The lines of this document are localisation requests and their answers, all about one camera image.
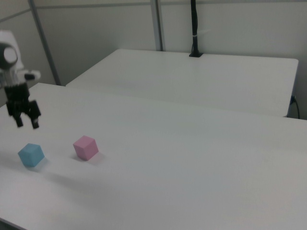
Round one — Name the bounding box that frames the black cable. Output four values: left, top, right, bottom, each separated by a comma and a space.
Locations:
290, 95, 301, 119

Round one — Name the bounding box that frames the black pole with clamp base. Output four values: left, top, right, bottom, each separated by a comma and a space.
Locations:
189, 0, 203, 58

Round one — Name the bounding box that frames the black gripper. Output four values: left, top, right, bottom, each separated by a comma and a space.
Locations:
4, 82, 42, 130

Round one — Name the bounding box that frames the blue cube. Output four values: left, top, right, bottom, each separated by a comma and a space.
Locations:
17, 143, 46, 168

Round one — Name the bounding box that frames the pink cube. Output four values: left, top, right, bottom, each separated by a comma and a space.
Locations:
72, 135, 99, 161

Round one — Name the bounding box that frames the grey partition post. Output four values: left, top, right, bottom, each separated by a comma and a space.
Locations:
27, 0, 61, 86
150, 0, 166, 52

